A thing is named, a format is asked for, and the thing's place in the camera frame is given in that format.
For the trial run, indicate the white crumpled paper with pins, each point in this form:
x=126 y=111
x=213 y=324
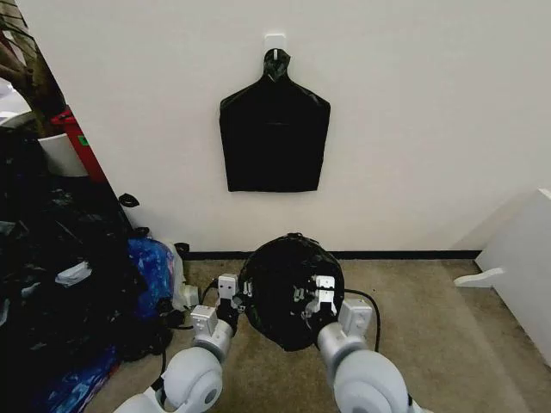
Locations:
x=73 y=273

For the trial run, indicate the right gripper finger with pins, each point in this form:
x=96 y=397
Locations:
x=322 y=307
x=298 y=293

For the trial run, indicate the blue patterned plastic bag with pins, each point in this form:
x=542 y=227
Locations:
x=150 y=271

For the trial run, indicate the brown plant trunk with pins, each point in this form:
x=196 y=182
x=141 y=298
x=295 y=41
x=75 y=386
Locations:
x=30 y=81

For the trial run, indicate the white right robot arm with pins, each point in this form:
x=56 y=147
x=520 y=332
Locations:
x=361 y=374

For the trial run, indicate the blue crumpled plastic sheet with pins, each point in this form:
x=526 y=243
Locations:
x=82 y=378

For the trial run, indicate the pile of black garbage bags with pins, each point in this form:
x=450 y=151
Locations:
x=56 y=223

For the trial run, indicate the small black bag loop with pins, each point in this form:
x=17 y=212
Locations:
x=128 y=200

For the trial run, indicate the white wall hook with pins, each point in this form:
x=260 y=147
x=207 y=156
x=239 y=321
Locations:
x=271 y=42

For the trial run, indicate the white furniture panel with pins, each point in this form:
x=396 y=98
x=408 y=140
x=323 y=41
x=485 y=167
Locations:
x=521 y=258

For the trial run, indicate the flat black hanging garbage bag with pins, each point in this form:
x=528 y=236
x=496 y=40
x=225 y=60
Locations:
x=275 y=142

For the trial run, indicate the white furniture foot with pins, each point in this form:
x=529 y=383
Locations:
x=478 y=277

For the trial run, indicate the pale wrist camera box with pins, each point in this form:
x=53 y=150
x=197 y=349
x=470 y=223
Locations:
x=228 y=286
x=325 y=286

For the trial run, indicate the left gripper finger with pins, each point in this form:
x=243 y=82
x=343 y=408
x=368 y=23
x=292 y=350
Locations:
x=246 y=289

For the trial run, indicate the red plastic container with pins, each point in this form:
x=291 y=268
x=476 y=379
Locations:
x=84 y=146

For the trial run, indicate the white plant pot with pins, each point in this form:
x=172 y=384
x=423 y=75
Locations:
x=62 y=152

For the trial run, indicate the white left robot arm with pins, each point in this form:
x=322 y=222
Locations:
x=193 y=365

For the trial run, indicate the round bin with black bag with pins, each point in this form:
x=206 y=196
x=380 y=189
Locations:
x=280 y=275

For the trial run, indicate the translucent white plastic bag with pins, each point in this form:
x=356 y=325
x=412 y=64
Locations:
x=178 y=275

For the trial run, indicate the black baseboard strip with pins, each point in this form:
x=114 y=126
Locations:
x=387 y=254

